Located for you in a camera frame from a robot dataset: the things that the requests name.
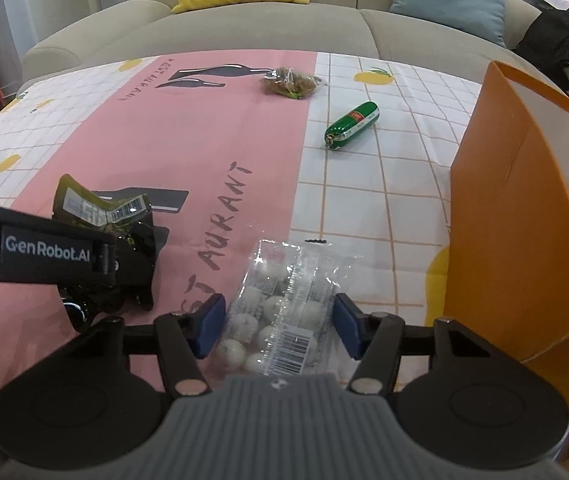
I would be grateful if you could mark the orange storage box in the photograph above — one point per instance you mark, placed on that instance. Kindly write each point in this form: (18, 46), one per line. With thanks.
(508, 275)

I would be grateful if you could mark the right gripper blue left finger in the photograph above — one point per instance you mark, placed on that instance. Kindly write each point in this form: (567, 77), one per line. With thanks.
(205, 325)

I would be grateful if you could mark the black bag on sofa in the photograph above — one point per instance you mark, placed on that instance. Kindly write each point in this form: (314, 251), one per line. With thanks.
(546, 46)

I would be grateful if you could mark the pink white lemon tablecloth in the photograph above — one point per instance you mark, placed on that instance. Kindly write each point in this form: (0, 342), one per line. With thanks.
(235, 164)

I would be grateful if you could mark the beige grey sofa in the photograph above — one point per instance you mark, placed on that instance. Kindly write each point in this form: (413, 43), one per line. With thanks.
(140, 28)

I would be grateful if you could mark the green sausage stick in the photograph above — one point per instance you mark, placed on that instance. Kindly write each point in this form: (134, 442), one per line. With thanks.
(350, 126)

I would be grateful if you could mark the dark black snack packet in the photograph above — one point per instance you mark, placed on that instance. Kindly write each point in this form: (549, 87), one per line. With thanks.
(130, 220)

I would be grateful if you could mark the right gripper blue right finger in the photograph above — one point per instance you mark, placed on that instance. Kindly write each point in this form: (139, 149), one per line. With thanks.
(350, 324)

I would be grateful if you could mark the brown nuts clear packet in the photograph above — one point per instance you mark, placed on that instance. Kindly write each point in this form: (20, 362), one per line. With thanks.
(290, 83)

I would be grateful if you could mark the clear bag white candies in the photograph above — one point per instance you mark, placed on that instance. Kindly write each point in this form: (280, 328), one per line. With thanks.
(280, 321)

